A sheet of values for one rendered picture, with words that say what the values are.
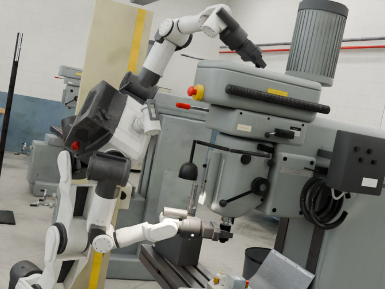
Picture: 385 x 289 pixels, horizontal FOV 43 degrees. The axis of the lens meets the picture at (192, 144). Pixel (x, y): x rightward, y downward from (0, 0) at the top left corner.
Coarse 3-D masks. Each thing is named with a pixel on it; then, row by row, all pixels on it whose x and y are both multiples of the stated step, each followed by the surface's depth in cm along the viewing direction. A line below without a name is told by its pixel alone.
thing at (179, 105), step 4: (176, 104) 190; (180, 104) 190; (184, 104) 190; (188, 104) 191; (184, 108) 191; (188, 108) 191; (192, 108) 192; (196, 108) 193; (200, 108) 194; (204, 108) 194
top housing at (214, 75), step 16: (208, 64) 180; (224, 64) 172; (240, 64) 174; (208, 80) 178; (224, 80) 172; (240, 80) 173; (256, 80) 176; (272, 80) 179; (288, 80) 182; (304, 80) 185; (208, 96) 176; (224, 96) 172; (240, 96) 174; (288, 96) 183; (304, 96) 186; (272, 112) 182; (288, 112) 184; (304, 112) 187
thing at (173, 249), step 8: (168, 240) 232; (176, 240) 227; (184, 240) 224; (192, 240) 227; (200, 240) 229; (160, 248) 237; (168, 248) 231; (176, 248) 226; (184, 248) 225; (192, 248) 228; (200, 248) 230; (168, 256) 231; (176, 256) 225; (184, 256) 226; (192, 256) 229; (176, 264) 225; (184, 264) 227; (192, 264) 229
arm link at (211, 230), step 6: (192, 222) 190; (198, 222) 191; (204, 222) 195; (210, 222) 197; (216, 222) 198; (192, 228) 189; (198, 228) 190; (204, 228) 190; (210, 228) 190; (216, 228) 190; (192, 234) 190; (198, 234) 190; (204, 234) 190; (210, 234) 191; (216, 234) 189; (216, 240) 191
